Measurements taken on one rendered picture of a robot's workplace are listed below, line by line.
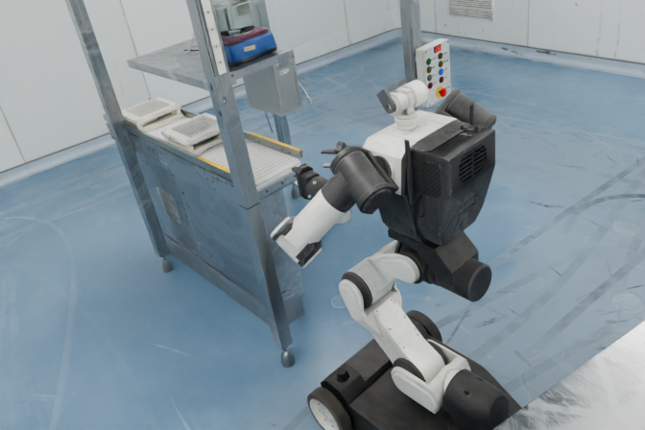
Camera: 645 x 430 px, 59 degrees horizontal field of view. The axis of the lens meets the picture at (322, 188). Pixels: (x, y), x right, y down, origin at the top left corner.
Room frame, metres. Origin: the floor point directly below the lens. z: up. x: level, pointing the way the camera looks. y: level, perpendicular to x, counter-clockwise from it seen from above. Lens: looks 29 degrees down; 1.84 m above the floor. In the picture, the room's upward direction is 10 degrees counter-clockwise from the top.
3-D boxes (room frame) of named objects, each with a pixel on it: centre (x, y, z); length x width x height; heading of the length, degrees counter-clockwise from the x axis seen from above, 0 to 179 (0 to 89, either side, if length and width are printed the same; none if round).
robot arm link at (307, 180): (1.63, 0.03, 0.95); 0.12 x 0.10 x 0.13; 29
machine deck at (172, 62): (2.20, 0.36, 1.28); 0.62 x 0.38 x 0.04; 38
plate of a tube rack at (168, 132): (2.42, 0.51, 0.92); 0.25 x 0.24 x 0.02; 128
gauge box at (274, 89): (2.12, 0.13, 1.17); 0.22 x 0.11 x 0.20; 38
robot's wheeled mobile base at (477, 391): (1.42, -0.24, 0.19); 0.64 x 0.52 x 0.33; 38
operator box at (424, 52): (2.41, -0.57, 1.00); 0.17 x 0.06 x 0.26; 128
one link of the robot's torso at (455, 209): (1.36, -0.29, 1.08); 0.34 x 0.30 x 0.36; 128
